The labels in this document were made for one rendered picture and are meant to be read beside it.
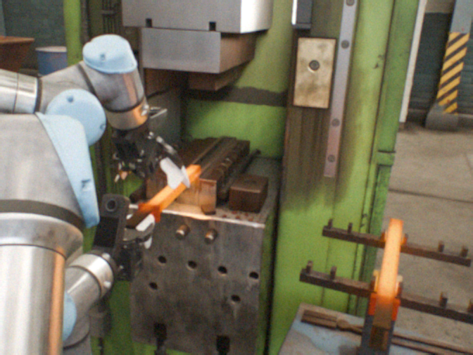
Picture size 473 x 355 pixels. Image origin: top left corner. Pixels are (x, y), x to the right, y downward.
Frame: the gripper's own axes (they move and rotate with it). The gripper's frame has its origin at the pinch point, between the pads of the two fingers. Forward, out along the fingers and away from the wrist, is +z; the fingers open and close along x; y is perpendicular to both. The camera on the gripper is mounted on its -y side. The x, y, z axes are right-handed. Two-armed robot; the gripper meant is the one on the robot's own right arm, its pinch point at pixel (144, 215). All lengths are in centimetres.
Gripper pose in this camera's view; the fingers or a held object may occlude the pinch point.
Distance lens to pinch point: 97.3
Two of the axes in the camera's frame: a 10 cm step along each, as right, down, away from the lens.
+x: 9.7, 1.2, -2.1
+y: -0.4, 9.4, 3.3
